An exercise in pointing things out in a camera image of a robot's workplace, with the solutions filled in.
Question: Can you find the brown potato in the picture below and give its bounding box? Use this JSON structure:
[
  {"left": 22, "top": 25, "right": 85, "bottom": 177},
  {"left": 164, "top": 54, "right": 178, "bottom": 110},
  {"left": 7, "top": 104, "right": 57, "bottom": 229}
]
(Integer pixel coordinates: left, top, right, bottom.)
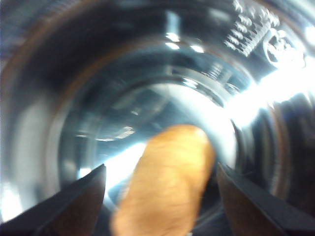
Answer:
[{"left": 111, "top": 124, "right": 214, "bottom": 236}]

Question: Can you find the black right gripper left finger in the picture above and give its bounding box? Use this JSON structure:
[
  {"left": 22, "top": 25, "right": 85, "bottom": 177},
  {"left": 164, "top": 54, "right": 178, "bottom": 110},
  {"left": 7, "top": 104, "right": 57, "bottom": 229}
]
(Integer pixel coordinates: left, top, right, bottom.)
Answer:
[{"left": 0, "top": 164, "right": 106, "bottom": 236}]

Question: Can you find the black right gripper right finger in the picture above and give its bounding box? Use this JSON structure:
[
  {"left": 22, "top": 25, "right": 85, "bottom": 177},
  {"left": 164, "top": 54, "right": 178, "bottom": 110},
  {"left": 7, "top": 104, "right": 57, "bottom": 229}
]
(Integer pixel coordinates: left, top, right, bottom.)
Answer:
[{"left": 217, "top": 162, "right": 315, "bottom": 236}]

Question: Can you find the green electric steamer pot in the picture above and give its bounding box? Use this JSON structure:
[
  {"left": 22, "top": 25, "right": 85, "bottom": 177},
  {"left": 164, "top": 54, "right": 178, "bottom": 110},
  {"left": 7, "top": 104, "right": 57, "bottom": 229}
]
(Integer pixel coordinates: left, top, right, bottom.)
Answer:
[{"left": 0, "top": 0, "right": 315, "bottom": 236}]

